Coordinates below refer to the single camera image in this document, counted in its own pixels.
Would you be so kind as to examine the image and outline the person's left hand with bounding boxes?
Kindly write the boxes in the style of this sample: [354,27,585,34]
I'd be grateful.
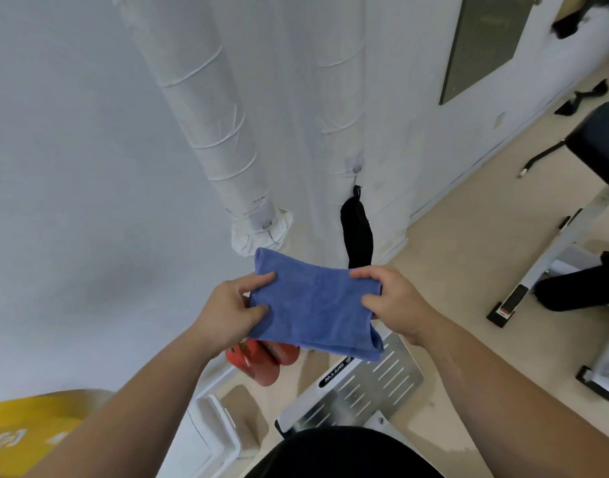
[196,272,277,355]

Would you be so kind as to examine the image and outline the person's right hand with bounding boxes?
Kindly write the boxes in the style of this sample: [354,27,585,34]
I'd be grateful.
[349,266,444,347]

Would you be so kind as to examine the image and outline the blue towel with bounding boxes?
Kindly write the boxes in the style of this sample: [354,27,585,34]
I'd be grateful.
[247,248,385,363]

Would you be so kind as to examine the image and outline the person's right forearm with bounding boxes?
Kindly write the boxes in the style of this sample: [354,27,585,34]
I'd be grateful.
[415,313,609,478]

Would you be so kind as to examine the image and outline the person's left forearm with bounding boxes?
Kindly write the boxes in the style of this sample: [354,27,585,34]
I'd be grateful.
[23,313,226,478]

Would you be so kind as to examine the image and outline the red fire extinguisher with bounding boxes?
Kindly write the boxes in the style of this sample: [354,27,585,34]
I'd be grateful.
[225,337,281,387]
[262,341,301,366]

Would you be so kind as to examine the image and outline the black hanging cloth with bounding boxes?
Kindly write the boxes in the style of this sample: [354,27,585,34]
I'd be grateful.
[340,185,374,270]

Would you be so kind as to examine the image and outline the perforated metal footplate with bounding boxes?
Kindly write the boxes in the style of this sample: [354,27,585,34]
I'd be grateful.
[275,333,426,440]

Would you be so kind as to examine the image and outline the person's black shorts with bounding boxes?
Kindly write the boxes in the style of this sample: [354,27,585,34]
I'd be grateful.
[246,426,459,478]

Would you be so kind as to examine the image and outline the white insulated pipe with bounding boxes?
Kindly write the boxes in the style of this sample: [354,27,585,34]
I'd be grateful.
[108,0,295,258]
[295,0,372,195]

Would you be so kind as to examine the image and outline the yellow weight plate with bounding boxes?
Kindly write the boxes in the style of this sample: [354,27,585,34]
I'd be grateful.
[0,389,117,478]

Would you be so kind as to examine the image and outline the black bench pad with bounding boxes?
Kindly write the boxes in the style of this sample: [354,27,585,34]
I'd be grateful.
[565,101,609,199]

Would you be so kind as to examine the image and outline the white bench frame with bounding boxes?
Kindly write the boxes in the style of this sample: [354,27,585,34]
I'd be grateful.
[486,186,609,405]

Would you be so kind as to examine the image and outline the dark wall panel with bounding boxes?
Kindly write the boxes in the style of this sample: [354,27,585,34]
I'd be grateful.
[438,0,538,106]

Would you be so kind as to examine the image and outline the black strap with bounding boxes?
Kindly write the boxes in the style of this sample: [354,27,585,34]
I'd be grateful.
[554,78,609,118]

